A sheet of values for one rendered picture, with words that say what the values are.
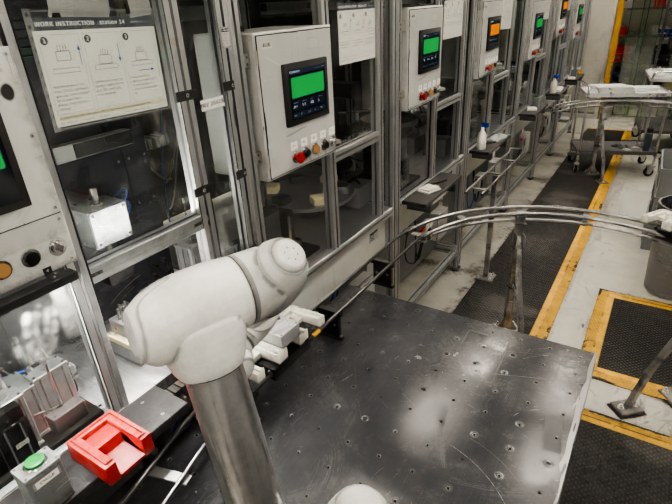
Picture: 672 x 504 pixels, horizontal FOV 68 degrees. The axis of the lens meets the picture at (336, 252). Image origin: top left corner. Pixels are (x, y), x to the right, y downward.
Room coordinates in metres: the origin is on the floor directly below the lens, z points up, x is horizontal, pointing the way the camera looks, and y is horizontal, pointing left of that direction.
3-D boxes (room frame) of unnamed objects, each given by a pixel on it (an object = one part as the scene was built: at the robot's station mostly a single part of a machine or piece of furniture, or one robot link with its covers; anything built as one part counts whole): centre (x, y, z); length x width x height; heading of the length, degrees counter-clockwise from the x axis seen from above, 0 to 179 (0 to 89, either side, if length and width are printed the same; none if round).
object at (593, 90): (5.49, -3.21, 0.48); 0.88 x 0.56 x 0.96; 74
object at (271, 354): (1.37, 0.21, 0.84); 0.36 x 0.14 x 0.10; 146
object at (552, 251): (4.82, -2.51, 0.01); 5.85 x 0.59 x 0.01; 146
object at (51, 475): (0.76, 0.67, 0.97); 0.08 x 0.08 x 0.12; 56
